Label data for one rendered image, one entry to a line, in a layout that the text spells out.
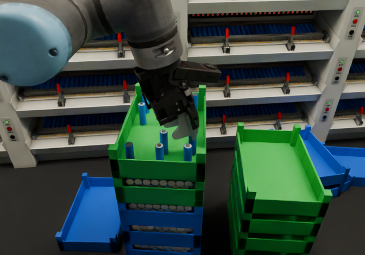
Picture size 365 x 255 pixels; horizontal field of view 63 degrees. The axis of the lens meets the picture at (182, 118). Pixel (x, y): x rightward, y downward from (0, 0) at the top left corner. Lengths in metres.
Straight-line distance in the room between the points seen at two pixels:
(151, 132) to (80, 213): 0.59
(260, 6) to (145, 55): 0.75
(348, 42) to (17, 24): 1.24
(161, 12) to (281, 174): 0.62
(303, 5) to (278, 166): 0.62
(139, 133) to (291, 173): 0.46
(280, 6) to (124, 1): 0.83
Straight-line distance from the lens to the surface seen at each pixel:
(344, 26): 1.37
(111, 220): 1.21
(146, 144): 0.74
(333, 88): 1.48
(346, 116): 1.71
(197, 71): 0.58
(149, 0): 0.47
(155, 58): 0.50
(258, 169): 0.93
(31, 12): 0.37
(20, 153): 1.51
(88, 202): 1.30
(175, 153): 0.71
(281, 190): 0.89
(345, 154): 1.63
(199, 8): 1.14
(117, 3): 0.48
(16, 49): 0.38
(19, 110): 1.37
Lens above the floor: 0.94
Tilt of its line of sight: 34 degrees down
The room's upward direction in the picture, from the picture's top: straight up
